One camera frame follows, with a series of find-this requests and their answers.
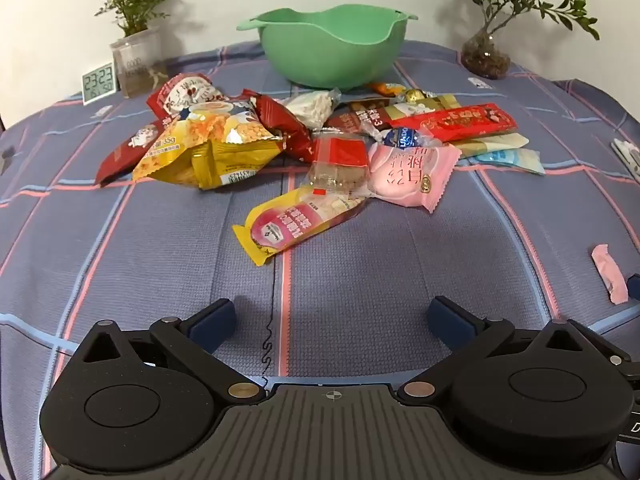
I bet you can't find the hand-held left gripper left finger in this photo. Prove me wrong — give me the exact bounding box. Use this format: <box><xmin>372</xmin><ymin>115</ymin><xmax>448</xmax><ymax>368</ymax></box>
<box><xmin>74</xmin><ymin>299</ymin><xmax>267</xmax><ymax>407</ymax></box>

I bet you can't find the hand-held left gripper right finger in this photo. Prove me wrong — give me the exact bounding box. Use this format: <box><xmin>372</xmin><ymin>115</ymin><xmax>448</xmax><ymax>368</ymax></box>
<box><xmin>396</xmin><ymin>296</ymin><xmax>620</xmax><ymax>406</ymax></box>

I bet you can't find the yellow pink long packet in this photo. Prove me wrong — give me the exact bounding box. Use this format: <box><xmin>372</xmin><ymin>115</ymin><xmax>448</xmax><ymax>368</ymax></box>
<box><xmin>232</xmin><ymin>185</ymin><xmax>366</xmax><ymax>267</ymax></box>

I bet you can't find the clear packet with red label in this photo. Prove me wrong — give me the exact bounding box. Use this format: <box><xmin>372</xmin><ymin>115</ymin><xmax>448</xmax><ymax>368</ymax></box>
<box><xmin>306</xmin><ymin>132</ymin><xmax>373</xmax><ymax>197</ymax></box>

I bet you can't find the long red snack bar packet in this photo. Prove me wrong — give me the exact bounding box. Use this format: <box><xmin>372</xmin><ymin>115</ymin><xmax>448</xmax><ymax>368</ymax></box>
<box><xmin>390</xmin><ymin>102</ymin><xmax>518</xmax><ymax>143</ymax></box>

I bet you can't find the red zigzag-edged snack packet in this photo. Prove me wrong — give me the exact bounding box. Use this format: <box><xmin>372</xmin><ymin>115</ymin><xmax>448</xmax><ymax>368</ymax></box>
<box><xmin>240</xmin><ymin>89</ymin><xmax>313</xmax><ymax>163</ymax></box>

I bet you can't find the red white snack bag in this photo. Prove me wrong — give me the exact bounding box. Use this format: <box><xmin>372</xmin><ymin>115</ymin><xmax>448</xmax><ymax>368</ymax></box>
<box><xmin>146</xmin><ymin>74</ymin><xmax>228</xmax><ymax>121</ymax></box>

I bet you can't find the green plastic bowl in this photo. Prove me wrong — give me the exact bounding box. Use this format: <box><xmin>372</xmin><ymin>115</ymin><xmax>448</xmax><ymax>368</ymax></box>
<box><xmin>236</xmin><ymin>4</ymin><xmax>419</xmax><ymax>92</ymax></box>

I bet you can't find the small pink candy packet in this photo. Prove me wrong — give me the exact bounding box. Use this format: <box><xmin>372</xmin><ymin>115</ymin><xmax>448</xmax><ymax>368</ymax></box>
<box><xmin>591</xmin><ymin>244</ymin><xmax>629</xmax><ymax>305</ymax></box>

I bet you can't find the blue plaid cloth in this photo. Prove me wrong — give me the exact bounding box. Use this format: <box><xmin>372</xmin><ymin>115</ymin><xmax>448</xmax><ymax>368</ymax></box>
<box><xmin>0</xmin><ymin>40</ymin><xmax>640</xmax><ymax>480</ymax></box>

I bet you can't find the white black clip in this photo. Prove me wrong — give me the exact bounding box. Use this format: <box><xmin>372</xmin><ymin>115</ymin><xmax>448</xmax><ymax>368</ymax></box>
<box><xmin>611</xmin><ymin>139</ymin><xmax>640</xmax><ymax>178</ymax></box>

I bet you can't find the pink round cake packet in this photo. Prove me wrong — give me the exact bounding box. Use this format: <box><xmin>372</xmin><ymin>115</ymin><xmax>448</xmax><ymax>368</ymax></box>
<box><xmin>367</xmin><ymin>141</ymin><xmax>463</xmax><ymax>213</ymax></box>

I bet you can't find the yellow chips bag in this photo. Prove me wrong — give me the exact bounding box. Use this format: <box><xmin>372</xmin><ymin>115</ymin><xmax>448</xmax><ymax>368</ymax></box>
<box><xmin>131</xmin><ymin>100</ymin><xmax>287</xmax><ymax>191</ymax></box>

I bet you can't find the light blue packet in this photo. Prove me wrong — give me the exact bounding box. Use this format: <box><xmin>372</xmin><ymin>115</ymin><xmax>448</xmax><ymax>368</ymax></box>
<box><xmin>472</xmin><ymin>147</ymin><xmax>546</xmax><ymax>176</ymax></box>

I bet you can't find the pale yellow packet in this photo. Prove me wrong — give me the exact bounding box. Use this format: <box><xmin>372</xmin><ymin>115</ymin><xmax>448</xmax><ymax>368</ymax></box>
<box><xmin>452</xmin><ymin>132</ymin><xmax>531</xmax><ymax>158</ymax></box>

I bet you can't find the dark red cow print packet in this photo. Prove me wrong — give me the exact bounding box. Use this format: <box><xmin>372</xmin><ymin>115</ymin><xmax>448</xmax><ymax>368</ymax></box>
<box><xmin>95</xmin><ymin>120</ymin><xmax>166</xmax><ymax>188</ymax></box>

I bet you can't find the blue foil candy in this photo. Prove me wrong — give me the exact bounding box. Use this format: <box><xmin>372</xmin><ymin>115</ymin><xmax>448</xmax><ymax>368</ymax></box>
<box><xmin>360</xmin><ymin>125</ymin><xmax>446</xmax><ymax>152</ymax></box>

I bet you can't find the brown snack bar packet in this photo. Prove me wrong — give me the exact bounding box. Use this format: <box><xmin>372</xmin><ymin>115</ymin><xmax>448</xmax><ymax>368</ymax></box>
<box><xmin>325</xmin><ymin>100</ymin><xmax>401</xmax><ymax>133</ymax></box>

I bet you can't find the clear bag of white candies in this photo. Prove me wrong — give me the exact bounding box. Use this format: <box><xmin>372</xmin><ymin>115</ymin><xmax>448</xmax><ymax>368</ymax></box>
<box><xmin>282</xmin><ymin>87</ymin><xmax>342</xmax><ymax>131</ymax></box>

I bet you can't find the white digital clock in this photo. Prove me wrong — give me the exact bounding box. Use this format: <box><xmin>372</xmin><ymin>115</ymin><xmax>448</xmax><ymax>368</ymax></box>
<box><xmin>81</xmin><ymin>61</ymin><xmax>118</xmax><ymax>106</ymax></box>

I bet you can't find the leafy plant in round vase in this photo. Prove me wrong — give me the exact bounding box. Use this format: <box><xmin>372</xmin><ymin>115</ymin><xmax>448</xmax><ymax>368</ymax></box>
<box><xmin>432</xmin><ymin>0</ymin><xmax>601</xmax><ymax>81</ymax></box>

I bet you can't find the fine-leaved plant in square vase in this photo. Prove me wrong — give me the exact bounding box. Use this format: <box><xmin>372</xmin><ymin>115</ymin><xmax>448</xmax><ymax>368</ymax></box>
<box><xmin>89</xmin><ymin>0</ymin><xmax>173</xmax><ymax>100</ymax></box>

